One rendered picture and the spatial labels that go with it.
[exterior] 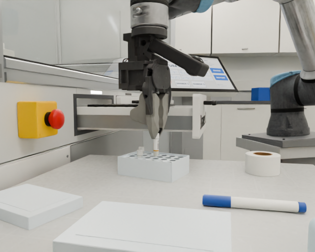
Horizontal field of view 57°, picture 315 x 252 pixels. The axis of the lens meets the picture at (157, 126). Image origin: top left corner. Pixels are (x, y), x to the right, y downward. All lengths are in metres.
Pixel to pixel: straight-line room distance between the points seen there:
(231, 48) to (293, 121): 3.16
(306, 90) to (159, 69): 0.65
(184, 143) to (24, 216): 1.44
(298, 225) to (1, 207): 0.37
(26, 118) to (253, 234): 0.44
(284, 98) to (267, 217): 0.77
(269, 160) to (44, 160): 0.48
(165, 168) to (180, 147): 1.22
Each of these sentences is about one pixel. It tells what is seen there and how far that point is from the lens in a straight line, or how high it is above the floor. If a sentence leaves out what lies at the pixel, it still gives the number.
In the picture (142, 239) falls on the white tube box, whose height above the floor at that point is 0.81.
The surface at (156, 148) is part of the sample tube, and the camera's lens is 0.58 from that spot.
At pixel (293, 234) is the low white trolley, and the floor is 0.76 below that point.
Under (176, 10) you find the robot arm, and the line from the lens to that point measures 0.69.
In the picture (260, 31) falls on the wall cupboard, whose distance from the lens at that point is 4.35.
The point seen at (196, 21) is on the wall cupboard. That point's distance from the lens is 4.27.
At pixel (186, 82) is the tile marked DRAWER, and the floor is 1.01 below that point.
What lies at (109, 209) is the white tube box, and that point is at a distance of 0.28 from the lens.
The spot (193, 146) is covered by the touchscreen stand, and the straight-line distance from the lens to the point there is 1.80.
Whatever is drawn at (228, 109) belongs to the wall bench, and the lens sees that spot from 3.83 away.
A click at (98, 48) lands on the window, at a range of 1.01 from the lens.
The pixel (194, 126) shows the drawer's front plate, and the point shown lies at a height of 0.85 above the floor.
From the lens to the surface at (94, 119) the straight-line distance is 0.80.
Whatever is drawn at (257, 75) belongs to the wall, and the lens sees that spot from 4.63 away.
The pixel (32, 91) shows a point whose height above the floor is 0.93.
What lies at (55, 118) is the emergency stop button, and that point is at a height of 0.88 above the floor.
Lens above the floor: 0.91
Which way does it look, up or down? 5 degrees down
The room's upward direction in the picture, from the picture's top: straight up
